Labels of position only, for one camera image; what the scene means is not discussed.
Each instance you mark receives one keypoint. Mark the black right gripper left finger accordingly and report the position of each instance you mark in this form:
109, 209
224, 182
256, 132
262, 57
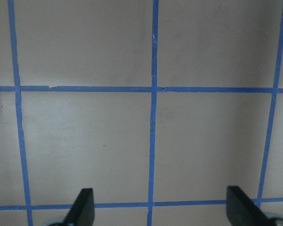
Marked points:
82, 212

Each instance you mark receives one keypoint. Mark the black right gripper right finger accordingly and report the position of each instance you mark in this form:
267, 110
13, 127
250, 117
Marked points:
241, 211

